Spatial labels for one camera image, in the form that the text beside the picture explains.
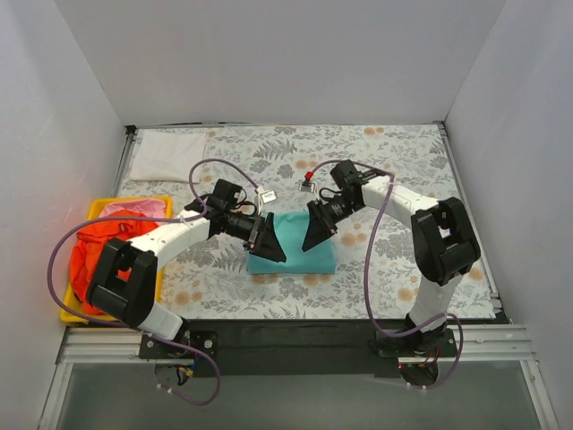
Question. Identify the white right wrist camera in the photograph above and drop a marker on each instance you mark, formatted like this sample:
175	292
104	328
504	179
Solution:
309	186

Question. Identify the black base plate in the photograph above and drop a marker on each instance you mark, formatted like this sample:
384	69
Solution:
308	347

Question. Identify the floral patterned table mat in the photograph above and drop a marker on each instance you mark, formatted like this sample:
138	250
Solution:
376	271

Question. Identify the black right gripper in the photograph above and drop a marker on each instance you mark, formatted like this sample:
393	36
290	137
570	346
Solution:
320	220

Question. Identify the teal t shirt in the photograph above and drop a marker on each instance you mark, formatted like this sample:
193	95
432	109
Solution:
291	228

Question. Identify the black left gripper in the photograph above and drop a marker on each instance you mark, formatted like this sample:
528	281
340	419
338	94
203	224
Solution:
259	231

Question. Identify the pink t shirt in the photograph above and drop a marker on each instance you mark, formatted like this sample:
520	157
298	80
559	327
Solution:
147	208

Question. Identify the white folded t shirt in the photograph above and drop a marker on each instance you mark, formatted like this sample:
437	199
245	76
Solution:
166	156

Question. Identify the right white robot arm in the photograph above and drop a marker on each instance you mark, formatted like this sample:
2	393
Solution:
444	241

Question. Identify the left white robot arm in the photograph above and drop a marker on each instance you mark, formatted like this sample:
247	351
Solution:
124	281

